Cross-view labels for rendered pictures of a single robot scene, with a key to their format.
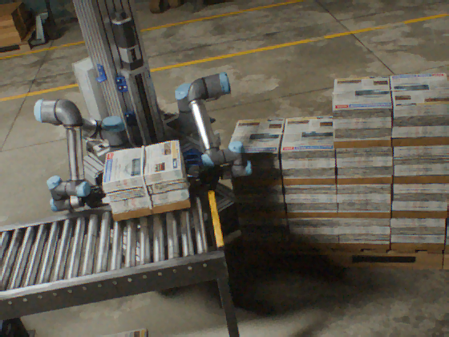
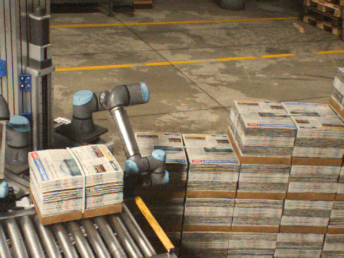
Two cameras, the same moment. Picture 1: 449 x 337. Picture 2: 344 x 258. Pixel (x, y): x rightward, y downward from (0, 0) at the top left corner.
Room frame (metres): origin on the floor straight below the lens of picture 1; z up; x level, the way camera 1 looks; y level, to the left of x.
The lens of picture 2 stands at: (-0.08, 0.97, 2.35)
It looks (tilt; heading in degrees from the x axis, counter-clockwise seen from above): 26 degrees down; 335
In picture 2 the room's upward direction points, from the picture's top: 5 degrees clockwise
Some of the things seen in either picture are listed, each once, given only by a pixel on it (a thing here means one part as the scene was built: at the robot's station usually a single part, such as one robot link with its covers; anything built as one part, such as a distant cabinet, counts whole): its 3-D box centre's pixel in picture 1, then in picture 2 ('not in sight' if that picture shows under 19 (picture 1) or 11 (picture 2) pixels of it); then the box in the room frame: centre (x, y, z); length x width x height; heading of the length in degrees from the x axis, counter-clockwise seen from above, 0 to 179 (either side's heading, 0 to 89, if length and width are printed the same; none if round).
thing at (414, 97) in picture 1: (418, 108); (309, 132); (2.37, -1.09, 0.95); 0.38 x 0.29 x 0.23; 162
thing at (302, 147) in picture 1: (337, 192); (225, 207); (2.50, -0.68, 0.42); 1.17 x 0.39 x 0.83; 72
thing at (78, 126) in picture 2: (188, 113); (82, 121); (2.97, 0.10, 0.87); 0.15 x 0.15 x 0.10
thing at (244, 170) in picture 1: (240, 168); (157, 177); (2.32, -0.13, 0.82); 0.11 x 0.08 x 0.09; 90
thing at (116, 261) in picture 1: (118, 241); (50, 246); (1.97, 0.51, 0.77); 0.47 x 0.05 x 0.05; 1
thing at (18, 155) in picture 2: (120, 147); (18, 150); (2.70, 0.51, 0.87); 0.15 x 0.15 x 0.10
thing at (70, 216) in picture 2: (130, 198); (51, 201); (2.22, 0.45, 0.83); 0.29 x 0.16 x 0.04; 0
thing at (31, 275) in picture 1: (36, 257); not in sight; (1.96, 0.90, 0.77); 0.47 x 0.05 x 0.05; 1
